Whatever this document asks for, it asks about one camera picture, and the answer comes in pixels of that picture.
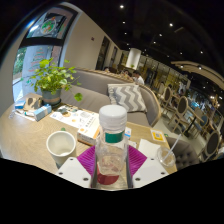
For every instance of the grey zigzag pillow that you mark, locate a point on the grey zigzag pillow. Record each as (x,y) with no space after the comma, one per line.
(128,97)

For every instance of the small blue box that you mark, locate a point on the small blue box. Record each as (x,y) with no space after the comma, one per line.
(42,112)

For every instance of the grey tufted armchair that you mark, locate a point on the grey tufted armchair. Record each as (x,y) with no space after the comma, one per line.
(183,155)

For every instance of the white paper napkin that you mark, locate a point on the white paper napkin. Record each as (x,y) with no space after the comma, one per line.
(147,147)

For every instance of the white round column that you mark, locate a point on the white round column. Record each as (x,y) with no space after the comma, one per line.
(134,58)

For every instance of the yellow square card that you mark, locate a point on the yellow square card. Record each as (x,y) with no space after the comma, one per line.
(157,136)

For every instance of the clear plastic water bottle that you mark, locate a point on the clear plastic water bottle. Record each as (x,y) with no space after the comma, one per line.
(112,146)

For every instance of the printed paper leaflet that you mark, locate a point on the printed paper leaflet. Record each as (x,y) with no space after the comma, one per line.
(73,116)

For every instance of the clear plastic cup with straw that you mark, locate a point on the clear plastic cup with straw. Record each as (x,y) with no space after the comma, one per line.
(165,158)

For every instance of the round colourful window sticker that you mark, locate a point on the round colourful window sticker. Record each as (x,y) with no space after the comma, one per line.
(49,25)

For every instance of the group of ceiling lights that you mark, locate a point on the group of ceiling lights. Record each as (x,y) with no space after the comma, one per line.
(160,26)

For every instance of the person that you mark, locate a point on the person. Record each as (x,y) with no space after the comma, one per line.
(139,79)

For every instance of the pale green ceramic mug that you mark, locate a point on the pale green ceramic mug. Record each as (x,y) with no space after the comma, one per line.
(61,146)

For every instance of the green potted plant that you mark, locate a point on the green potted plant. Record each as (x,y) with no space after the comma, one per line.
(51,78)

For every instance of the grey upholstered sofa bench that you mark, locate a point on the grey upholstered sofa bench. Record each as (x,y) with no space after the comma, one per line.
(93,88)

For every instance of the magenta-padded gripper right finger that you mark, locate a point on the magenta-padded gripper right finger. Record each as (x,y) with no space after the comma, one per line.
(136,160)

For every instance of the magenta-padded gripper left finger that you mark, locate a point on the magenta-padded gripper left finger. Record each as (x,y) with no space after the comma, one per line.
(85,160)

